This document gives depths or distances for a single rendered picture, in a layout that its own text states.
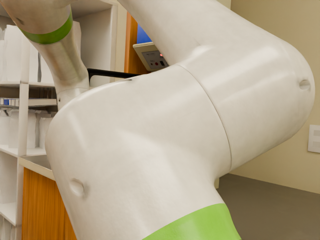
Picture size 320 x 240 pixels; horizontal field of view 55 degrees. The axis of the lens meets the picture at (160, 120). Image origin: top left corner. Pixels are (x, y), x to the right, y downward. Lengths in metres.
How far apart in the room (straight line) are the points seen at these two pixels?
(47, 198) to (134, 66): 0.76
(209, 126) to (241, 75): 0.06
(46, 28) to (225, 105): 0.45
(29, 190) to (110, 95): 1.54
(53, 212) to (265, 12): 1.37
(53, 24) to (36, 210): 1.25
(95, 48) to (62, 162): 2.27
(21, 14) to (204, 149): 0.44
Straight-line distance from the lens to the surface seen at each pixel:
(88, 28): 2.65
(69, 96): 0.93
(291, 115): 0.32
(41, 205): 1.69
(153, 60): 1.28
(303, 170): 1.47
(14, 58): 2.26
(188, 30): 0.37
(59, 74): 0.87
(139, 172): 0.24
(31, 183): 1.78
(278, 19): 1.57
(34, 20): 0.62
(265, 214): 1.06
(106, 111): 0.27
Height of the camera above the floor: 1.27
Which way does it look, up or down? 3 degrees down
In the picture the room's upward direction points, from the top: 3 degrees clockwise
